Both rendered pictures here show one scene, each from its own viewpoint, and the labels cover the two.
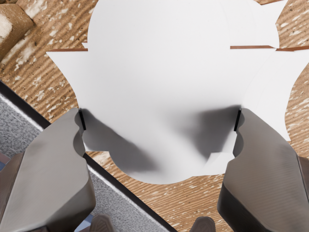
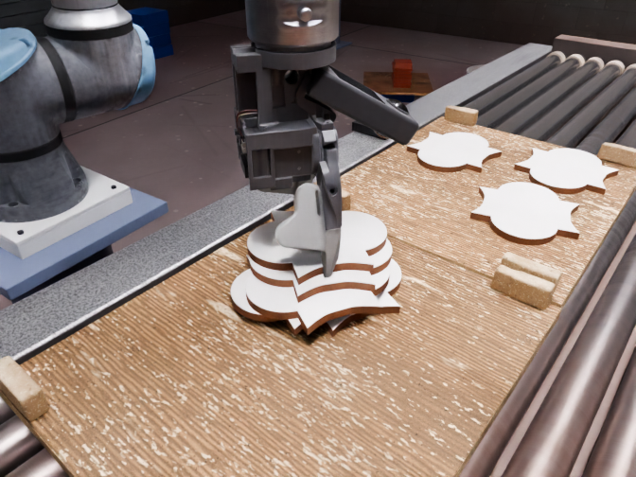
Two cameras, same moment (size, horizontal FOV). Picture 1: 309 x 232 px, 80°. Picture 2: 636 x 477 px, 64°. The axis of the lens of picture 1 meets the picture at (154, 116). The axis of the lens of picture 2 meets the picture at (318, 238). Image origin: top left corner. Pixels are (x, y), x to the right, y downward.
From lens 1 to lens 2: 0.51 m
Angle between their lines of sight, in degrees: 67
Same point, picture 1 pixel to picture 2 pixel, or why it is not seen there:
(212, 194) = (174, 344)
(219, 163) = (265, 293)
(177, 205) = (147, 318)
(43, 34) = not seen: hidden behind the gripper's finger
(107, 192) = (145, 273)
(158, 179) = (254, 244)
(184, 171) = (268, 254)
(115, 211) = (99, 283)
